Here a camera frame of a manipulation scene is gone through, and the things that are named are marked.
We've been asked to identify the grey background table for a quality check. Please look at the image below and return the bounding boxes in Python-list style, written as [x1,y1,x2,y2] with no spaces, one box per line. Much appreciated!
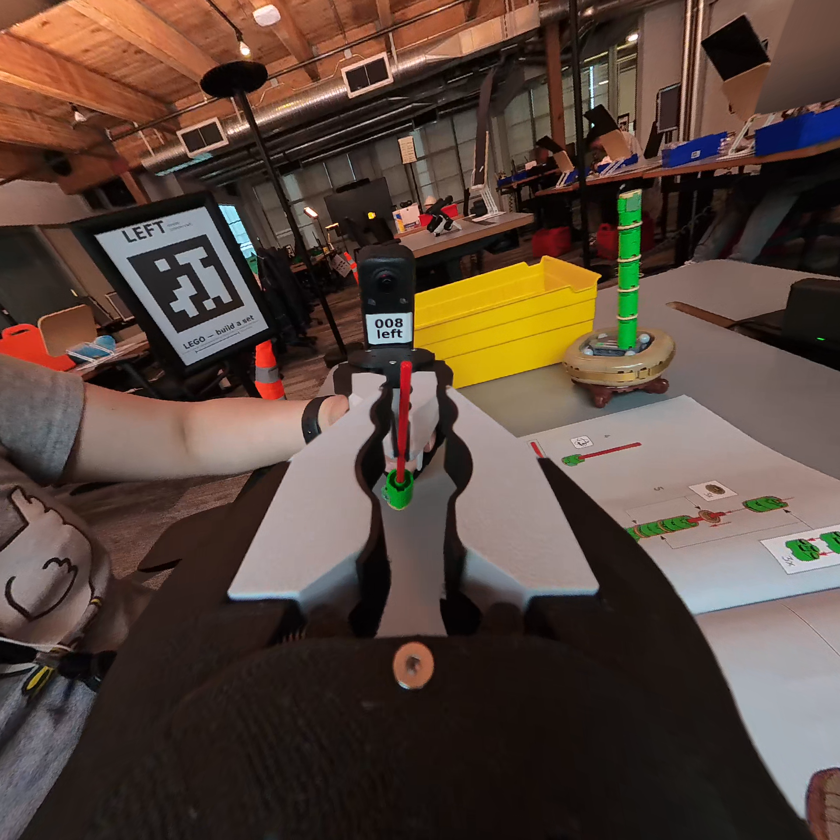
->
[394,211,536,263]

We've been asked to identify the black monitor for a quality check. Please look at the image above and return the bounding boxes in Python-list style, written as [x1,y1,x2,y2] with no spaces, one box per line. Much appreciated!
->
[323,177,393,231]

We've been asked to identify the grey desk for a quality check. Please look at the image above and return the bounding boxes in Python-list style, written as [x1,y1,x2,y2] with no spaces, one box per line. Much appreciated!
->
[377,259,840,824]

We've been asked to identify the person's left forearm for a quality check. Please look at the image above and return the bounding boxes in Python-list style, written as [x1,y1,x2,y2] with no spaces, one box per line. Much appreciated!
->
[62,381,311,485]

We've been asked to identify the black pole stand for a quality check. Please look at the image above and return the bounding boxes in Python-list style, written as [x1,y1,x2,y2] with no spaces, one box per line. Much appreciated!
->
[199,61,349,361]
[567,0,595,263]

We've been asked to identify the black white handheld tool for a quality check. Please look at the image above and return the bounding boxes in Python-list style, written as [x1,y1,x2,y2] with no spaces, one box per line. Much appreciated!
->
[425,194,462,236]

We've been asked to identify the silver air duct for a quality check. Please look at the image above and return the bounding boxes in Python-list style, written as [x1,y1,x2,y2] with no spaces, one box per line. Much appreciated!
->
[141,39,546,175]

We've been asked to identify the white instruction sheet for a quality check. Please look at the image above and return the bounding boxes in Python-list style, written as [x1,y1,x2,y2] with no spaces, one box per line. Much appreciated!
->
[518,394,840,616]

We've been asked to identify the green bamboo brick model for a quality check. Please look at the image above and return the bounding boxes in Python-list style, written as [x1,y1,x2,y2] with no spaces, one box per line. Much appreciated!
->
[562,189,677,409]

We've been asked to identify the blue bin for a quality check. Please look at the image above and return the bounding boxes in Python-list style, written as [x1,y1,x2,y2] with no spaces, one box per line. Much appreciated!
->
[661,133,731,168]
[753,108,840,157]

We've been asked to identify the black box device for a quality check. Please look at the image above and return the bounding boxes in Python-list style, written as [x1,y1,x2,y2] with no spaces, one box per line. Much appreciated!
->
[783,277,840,370]

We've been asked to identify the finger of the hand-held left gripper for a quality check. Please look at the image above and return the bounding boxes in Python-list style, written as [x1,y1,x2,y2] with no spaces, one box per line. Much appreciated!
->
[350,373,403,460]
[408,373,448,460]

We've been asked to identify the large orange traffic cone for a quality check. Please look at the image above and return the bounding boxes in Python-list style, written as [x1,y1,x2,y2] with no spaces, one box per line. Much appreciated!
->
[254,339,287,402]

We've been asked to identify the red toy axle rod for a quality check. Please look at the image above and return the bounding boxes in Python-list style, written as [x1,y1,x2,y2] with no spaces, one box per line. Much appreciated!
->
[396,360,413,483]

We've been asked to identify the yellow plastic bin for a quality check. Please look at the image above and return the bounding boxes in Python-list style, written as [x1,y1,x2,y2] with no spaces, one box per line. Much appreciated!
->
[413,256,602,389]

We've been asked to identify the wooden workbench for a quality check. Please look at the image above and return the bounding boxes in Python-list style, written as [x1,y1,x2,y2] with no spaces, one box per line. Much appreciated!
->
[535,141,840,198]

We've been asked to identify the framed marker sign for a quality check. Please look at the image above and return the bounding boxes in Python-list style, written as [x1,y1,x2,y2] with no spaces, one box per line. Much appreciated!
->
[69,192,277,379]

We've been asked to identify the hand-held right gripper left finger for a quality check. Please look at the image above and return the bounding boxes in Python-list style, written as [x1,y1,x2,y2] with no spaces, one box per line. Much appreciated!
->
[227,387,390,636]

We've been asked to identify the black wristband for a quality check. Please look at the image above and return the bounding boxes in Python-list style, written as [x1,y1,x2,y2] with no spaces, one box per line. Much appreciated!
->
[301,395,331,445]

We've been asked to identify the wooden chair back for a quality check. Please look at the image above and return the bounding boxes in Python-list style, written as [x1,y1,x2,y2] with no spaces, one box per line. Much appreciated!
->
[37,304,98,357]

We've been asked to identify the white document stand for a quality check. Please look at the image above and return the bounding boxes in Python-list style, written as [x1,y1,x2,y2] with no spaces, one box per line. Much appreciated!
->
[471,131,508,217]

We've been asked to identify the green round toy brick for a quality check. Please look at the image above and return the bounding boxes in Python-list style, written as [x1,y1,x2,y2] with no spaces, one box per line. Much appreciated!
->
[381,467,416,512]

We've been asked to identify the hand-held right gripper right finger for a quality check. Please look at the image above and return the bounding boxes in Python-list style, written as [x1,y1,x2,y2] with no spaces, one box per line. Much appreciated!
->
[436,386,600,635]

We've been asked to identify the white ceiling vent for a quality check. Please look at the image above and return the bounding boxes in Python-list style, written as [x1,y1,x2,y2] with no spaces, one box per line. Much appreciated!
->
[176,118,230,159]
[340,52,395,97]

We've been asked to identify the grey trousers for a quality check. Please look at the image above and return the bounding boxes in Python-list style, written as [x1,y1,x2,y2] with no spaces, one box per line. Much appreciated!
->
[0,669,99,840]

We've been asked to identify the orange seat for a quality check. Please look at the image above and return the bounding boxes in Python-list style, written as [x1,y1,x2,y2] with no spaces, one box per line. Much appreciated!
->
[0,324,76,373]

